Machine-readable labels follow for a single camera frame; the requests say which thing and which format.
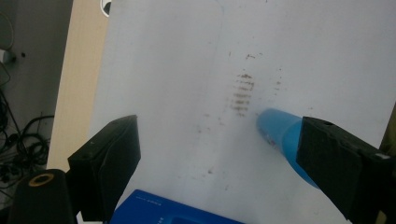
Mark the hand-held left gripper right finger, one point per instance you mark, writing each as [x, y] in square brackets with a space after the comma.
[342, 168]

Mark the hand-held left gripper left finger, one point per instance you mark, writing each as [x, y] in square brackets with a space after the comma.
[99, 168]

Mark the blue cardboard box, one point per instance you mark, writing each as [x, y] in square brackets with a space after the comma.
[149, 211]

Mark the light wooden table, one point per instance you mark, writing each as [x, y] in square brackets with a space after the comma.
[77, 93]

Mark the white paper sheet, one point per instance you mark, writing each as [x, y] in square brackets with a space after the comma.
[174, 77]

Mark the white round fitting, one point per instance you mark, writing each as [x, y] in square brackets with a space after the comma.
[105, 7]

